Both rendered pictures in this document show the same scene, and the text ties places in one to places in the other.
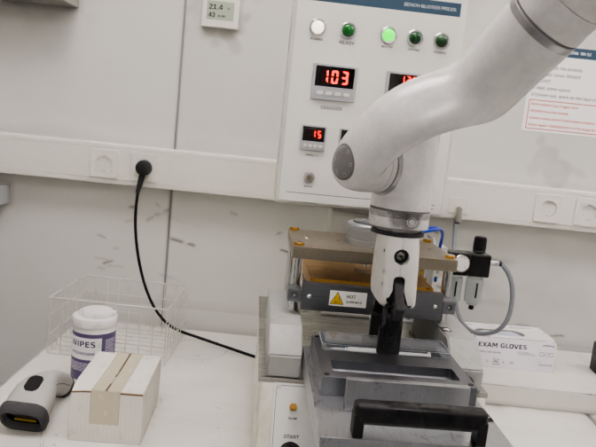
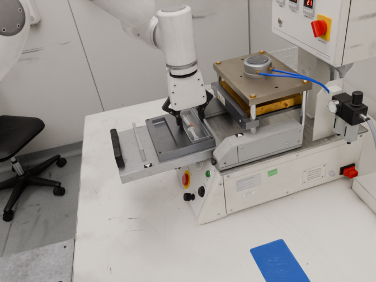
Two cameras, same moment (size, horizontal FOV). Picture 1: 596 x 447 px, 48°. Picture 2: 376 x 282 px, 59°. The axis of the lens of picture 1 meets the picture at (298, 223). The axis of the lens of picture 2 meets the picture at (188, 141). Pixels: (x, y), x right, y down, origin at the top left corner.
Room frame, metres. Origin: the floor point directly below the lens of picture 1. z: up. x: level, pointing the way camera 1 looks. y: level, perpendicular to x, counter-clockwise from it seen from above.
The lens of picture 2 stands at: (0.80, -0.97, 1.53)
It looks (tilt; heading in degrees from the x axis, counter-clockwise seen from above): 35 degrees down; 83
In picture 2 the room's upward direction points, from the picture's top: 9 degrees counter-clockwise
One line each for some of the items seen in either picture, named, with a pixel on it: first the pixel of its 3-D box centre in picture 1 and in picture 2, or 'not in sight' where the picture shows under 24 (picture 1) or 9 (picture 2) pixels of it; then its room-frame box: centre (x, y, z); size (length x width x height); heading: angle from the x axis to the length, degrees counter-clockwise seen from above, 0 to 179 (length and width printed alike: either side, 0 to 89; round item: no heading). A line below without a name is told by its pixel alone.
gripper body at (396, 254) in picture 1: (393, 262); (185, 86); (0.92, -0.14, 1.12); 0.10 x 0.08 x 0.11; 4
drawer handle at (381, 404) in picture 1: (419, 422); (116, 146); (0.70, -0.16, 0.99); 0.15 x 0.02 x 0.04; 94
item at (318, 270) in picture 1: (369, 268); (258, 87); (1.14, -0.13, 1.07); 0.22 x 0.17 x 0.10; 94
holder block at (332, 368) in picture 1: (387, 366); (178, 131); (0.88, -0.14, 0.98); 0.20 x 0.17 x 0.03; 94
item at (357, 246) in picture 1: (373, 254); (271, 80); (1.17, -0.14, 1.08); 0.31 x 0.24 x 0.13; 94
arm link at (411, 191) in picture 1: (403, 160); (176, 34); (0.92, -0.14, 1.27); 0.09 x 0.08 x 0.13; 126
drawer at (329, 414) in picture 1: (393, 388); (163, 139); (0.83, -0.15, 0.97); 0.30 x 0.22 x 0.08; 4
